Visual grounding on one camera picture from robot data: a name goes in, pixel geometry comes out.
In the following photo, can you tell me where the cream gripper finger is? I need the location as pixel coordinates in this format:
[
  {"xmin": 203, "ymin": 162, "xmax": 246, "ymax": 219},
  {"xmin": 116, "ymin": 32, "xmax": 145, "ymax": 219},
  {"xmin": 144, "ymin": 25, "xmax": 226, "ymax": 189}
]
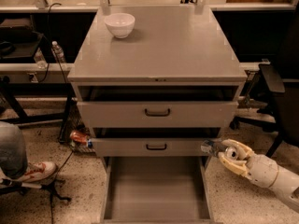
[
  {"xmin": 218, "ymin": 152, "xmax": 248, "ymax": 176},
  {"xmin": 221, "ymin": 139, "xmax": 254, "ymax": 161}
]

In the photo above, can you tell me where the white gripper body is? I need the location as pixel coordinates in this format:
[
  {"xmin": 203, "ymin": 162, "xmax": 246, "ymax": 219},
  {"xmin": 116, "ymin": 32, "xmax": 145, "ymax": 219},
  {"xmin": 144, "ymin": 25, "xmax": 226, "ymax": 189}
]
[{"xmin": 246, "ymin": 154, "xmax": 278, "ymax": 188}]

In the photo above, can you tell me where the silver redbull can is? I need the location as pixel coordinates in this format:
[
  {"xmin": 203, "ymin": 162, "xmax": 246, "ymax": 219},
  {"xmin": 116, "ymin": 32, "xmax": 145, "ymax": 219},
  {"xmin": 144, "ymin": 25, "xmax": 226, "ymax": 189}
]
[{"xmin": 201, "ymin": 139, "xmax": 238, "ymax": 161}]

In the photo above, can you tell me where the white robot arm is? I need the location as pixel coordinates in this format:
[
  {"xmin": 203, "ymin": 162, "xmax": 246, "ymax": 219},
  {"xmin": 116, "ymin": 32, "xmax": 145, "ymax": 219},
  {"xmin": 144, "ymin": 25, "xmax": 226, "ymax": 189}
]
[{"xmin": 217, "ymin": 139, "xmax": 299, "ymax": 213}]

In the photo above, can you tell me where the grey metal drawer cabinet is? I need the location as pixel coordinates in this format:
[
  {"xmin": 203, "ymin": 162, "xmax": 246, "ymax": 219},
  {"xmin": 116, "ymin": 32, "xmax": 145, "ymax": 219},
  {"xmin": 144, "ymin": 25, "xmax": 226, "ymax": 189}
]
[{"xmin": 67, "ymin": 5, "xmax": 249, "ymax": 161}]

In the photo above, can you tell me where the bottom grey drawer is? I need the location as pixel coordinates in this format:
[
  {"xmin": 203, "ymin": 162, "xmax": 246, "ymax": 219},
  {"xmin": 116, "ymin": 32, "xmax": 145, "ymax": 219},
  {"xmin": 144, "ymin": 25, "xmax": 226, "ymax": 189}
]
[{"xmin": 100, "ymin": 157, "xmax": 214, "ymax": 224}]

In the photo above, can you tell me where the grey drawer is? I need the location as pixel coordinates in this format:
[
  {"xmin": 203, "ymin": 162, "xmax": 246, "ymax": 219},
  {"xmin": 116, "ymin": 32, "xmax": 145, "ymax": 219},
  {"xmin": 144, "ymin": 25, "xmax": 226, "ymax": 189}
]
[
  {"xmin": 100, "ymin": 157, "xmax": 214, "ymax": 224},
  {"xmin": 91, "ymin": 128, "xmax": 221, "ymax": 157},
  {"xmin": 78, "ymin": 86, "xmax": 237, "ymax": 128}
]

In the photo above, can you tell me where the middle grey drawer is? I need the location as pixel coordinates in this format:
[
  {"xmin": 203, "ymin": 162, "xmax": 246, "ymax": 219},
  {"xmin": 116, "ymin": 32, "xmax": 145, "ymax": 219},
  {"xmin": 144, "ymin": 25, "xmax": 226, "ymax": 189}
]
[{"xmin": 91, "ymin": 128, "xmax": 221, "ymax": 157}]

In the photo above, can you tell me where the top grey drawer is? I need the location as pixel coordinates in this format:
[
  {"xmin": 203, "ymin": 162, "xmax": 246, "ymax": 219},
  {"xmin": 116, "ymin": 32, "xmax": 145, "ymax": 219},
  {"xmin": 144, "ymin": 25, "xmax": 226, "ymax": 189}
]
[{"xmin": 78, "ymin": 86, "xmax": 237, "ymax": 128}]

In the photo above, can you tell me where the black office chair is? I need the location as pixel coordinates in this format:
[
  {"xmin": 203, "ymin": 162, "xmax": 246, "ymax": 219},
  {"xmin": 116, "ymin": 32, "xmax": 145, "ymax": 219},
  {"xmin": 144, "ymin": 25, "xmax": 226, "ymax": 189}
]
[{"xmin": 230, "ymin": 5, "xmax": 299, "ymax": 157}]

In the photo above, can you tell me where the orange plastic bottle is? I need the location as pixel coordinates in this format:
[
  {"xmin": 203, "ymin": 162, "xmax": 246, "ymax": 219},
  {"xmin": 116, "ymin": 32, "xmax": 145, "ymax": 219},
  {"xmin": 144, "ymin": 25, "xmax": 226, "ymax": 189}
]
[{"xmin": 70, "ymin": 130, "xmax": 93, "ymax": 148}]

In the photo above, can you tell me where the white ceramic bowl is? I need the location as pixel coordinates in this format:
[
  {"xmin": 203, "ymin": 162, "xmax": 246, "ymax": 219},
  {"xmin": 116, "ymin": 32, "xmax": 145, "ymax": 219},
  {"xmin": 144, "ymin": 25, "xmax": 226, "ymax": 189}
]
[{"xmin": 104, "ymin": 13, "xmax": 135, "ymax": 38}]

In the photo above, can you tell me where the white and red sneaker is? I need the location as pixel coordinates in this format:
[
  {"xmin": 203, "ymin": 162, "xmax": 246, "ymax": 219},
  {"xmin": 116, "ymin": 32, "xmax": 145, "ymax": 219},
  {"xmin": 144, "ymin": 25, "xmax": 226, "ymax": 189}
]
[{"xmin": 18, "ymin": 161, "xmax": 57, "ymax": 183}]

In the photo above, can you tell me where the clear water bottle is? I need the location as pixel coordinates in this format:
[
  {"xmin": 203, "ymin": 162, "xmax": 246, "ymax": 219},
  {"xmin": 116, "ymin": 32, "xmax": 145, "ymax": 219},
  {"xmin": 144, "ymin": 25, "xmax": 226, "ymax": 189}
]
[
  {"xmin": 52, "ymin": 41, "xmax": 66, "ymax": 63},
  {"xmin": 34, "ymin": 49, "xmax": 48, "ymax": 69}
]

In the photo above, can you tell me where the blue jeans leg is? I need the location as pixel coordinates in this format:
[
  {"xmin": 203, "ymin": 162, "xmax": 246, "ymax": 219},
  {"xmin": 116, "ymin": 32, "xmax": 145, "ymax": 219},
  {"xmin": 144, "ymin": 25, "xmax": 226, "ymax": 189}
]
[{"xmin": 0, "ymin": 122, "xmax": 28, "ymax": 179}]

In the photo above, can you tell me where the black chair base left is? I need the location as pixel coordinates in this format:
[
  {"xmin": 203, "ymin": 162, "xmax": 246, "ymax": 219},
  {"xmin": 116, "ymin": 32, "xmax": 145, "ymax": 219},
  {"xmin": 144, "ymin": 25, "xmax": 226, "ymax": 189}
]
[{"xmin": 0, "ymin": 178, "xmax": 71, "ymax": 202}]

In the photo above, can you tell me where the black power cable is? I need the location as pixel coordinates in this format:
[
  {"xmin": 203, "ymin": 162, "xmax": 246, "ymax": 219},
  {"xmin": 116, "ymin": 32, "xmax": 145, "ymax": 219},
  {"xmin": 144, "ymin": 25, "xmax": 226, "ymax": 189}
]
[{"xmin": 31, "ymin": 2, "xmax": 76, "ymax": 224}]

